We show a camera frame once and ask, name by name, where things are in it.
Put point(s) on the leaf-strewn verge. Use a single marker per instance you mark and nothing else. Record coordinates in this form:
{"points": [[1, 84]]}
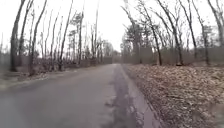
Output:
{"points": [[20, 77]]}

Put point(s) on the wood with pines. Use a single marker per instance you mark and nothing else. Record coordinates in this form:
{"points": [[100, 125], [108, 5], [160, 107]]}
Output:
{"points": [[166, 43]]}

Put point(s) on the grey asphalt road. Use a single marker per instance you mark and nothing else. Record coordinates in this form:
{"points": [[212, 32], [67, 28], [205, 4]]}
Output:
{"points": [[76, 100]]}

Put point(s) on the leaf-covered ground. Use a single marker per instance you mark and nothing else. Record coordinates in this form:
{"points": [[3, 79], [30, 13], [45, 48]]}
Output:
{"points": [[180, 90]]}

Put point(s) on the bare wood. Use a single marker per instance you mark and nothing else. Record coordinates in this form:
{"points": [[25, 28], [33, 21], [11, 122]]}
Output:
{"points": [[50, 46]]}

